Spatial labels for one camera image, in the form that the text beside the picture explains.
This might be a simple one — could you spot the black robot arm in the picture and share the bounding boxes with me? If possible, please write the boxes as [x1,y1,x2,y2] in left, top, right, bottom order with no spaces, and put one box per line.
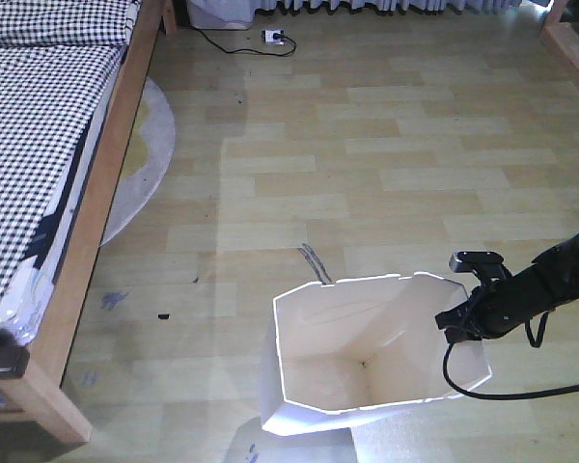
[435,232,579,343]

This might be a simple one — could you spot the white paper trash bin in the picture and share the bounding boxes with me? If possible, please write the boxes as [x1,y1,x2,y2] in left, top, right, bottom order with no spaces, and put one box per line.
[260,272,491,436]

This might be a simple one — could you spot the light grey curtain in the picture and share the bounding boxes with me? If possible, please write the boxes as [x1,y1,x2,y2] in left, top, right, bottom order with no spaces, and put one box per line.
[253,0,551,18]

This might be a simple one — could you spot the wooden bed frame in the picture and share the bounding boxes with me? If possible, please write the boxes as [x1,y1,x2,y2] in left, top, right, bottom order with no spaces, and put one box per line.
[0,1,178,445]

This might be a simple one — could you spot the black outlet power cord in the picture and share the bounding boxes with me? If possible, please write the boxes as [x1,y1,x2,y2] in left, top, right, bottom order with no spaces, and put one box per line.
[192,26,298,58]

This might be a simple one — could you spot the silver floor power outlet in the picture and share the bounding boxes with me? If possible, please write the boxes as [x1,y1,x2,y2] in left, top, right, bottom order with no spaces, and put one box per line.
[262,29,285,45]

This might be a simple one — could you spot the grey yellow round rug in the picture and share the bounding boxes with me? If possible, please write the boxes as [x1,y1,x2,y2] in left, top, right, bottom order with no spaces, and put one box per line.
[101,78,177,245]

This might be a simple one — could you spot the black white checkered bedding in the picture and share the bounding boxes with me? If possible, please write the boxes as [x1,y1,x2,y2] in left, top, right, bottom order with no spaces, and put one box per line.
[0,1,141,303]

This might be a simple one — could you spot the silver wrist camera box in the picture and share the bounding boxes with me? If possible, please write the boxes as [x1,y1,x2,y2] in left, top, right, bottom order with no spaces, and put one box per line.
[449,251,510,282]

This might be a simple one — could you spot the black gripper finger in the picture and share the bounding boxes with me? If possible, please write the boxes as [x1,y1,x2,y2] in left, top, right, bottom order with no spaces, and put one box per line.
[445,327,478,343]
[435,306,468,330]

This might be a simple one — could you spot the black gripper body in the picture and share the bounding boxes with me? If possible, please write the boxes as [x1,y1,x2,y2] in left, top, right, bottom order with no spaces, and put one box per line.
[466,278,536,340]

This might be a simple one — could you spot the black thick floor cable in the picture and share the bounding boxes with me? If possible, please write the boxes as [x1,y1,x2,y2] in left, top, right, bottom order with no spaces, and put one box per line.
[442,337,579,401]

